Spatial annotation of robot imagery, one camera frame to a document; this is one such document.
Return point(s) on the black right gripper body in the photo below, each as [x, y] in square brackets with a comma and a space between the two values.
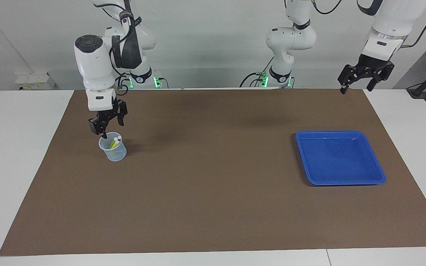
[113, 109]

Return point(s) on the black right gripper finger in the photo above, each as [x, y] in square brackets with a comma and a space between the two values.
[121, 118]
[96, 125]

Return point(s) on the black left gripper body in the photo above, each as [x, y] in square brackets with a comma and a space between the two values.
[372, 64]

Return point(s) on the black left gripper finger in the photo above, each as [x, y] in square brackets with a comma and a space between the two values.
[348, 75]
[381, 74]

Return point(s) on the green pen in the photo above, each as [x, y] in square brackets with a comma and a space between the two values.
[114, 142]

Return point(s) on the yellow pen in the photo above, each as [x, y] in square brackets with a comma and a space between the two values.
[116, 145]

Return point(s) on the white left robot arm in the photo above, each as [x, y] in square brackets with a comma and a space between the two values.
[390, 26]

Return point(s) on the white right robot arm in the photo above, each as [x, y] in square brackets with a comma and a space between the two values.
[94, 66]

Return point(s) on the translucent plastic cup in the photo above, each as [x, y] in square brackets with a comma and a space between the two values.
[116, 155]

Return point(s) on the white power strip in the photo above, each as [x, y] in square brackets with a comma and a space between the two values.
[35, 81]

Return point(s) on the blue plastic tray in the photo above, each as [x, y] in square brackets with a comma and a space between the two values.
[338, 159]

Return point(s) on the brown table mat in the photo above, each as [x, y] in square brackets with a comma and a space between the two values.
[213, 207]

